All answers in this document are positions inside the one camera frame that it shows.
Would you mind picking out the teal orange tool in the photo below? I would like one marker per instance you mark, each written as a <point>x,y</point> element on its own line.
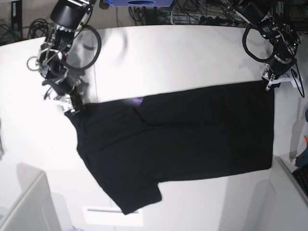
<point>302,159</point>

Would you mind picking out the blue box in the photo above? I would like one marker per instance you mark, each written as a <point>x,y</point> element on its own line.
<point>126,3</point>

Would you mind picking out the black T-shirt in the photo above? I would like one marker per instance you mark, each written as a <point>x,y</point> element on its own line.
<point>130,146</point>

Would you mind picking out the white partition panel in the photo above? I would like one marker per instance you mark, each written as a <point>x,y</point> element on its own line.
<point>33,210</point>
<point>290,212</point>

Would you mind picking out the black power strip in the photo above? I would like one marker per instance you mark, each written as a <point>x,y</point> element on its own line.
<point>221,21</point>

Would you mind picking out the black keyboard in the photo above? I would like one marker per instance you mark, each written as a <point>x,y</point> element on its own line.
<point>301,176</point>

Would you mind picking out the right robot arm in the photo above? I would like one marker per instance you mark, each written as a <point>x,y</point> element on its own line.
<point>69,19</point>

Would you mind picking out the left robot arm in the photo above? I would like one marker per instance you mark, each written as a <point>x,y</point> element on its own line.
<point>261,16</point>

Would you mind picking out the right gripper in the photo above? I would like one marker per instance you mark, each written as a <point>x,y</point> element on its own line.
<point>64,86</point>

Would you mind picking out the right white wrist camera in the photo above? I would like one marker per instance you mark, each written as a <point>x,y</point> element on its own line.
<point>53,99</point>

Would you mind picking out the white right partition panel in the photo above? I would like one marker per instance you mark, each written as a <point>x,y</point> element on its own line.
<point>290,212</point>

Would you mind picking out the white left partition panel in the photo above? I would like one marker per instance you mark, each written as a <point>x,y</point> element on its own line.
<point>33,210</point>

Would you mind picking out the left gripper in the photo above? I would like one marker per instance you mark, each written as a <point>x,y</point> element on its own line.
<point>275,67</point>

